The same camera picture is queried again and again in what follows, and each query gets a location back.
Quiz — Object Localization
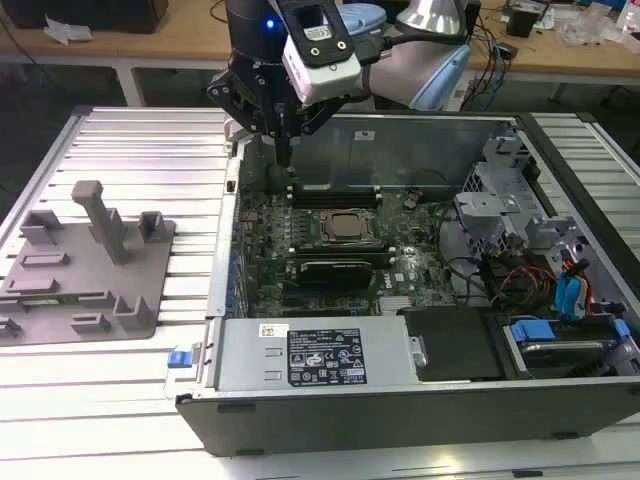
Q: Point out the tall black box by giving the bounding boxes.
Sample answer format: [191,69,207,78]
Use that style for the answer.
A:
[457,0,483,39]

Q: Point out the wooden desk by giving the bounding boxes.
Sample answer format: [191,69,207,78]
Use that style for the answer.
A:
[0,0,640,72]

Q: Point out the green RAM stick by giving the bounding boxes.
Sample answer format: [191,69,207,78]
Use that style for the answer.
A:
[0,291,114,305]

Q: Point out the grey case hinge bracket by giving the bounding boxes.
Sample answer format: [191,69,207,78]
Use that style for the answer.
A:
[222,117,251,145]

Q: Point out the metal drive cage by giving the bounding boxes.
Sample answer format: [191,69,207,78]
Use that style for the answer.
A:
[453,127,607,282]

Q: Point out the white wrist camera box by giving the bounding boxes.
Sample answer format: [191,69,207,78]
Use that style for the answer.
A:
[281,0,362,107]

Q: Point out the blue flat data cable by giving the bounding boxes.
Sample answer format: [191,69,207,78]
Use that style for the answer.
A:
[553,269,592,322]

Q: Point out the black open PC case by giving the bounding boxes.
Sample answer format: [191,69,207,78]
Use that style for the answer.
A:
[164,107,640,459]

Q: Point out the silver CPU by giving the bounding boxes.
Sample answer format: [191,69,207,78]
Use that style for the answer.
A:
[331,214,362,238]

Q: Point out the metal CPU socket cover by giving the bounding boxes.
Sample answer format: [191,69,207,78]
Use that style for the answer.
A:
[316,208,375,245]

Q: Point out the green motherboard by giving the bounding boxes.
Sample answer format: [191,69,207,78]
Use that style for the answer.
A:
[234,187,457,319]

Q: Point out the black RAM slot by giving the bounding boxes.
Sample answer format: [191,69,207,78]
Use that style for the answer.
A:
[291,184,382,198]
[291,195,383,210]

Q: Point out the grey power supply unit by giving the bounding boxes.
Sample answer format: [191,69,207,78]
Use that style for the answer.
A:
[212,318,419,394]

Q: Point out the hard disk in blue carrier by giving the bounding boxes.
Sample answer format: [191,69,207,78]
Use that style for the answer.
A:
[503,319,622,382]

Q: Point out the grey parts rack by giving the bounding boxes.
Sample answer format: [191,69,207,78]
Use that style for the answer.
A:
[0,179,178,347]

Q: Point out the clear plastic bags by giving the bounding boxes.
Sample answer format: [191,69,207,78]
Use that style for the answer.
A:
[558,7,640,50]

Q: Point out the crumpled white plastic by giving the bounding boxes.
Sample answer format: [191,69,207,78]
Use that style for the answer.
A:
[42,13,95,47]

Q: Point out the black graphics card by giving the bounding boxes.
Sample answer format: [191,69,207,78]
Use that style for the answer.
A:
[298,258,375,292]

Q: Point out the black plastic shroud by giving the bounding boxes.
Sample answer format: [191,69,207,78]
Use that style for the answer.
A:
[398,306,507,384]

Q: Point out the black camera cable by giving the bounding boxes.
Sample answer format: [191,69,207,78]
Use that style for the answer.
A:
[357,22,466,66]

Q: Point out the coloured power wire bundle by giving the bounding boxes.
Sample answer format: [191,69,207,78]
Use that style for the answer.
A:
[488,263,559,307]

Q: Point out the small black box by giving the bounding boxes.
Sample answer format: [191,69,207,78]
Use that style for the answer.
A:
[505,8,540,37]

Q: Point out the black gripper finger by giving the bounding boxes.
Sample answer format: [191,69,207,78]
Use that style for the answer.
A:
[283,96,347,166]
[206,71,286,166]

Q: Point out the large black box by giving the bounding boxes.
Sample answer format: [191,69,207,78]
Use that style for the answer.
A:
[8,0,169,35]

